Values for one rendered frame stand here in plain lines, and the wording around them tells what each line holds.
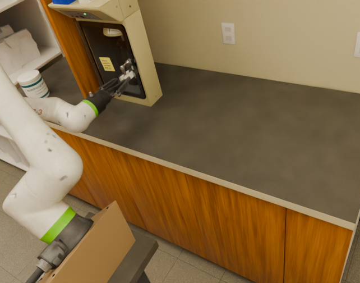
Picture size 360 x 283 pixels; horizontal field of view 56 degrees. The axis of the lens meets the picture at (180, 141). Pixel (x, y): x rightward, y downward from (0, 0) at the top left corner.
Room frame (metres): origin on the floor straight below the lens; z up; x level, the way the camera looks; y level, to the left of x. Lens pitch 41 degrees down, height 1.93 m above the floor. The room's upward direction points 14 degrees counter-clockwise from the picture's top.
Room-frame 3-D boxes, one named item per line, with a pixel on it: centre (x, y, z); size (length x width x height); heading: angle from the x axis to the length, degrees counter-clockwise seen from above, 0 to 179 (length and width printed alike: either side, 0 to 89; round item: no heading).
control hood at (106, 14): (1.53, 0.26, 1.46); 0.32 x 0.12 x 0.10; 48
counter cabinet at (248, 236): (1.51, 0.05, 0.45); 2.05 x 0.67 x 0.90; 48
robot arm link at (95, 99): (1.30, 0.33, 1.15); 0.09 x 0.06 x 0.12; 48
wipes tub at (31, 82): (1.88, 0.77, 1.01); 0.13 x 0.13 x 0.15
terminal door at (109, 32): (1.57, 0.23, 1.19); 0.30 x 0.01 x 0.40; 48
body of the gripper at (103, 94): (1.35, 0.28, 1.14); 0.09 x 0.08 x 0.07; 138
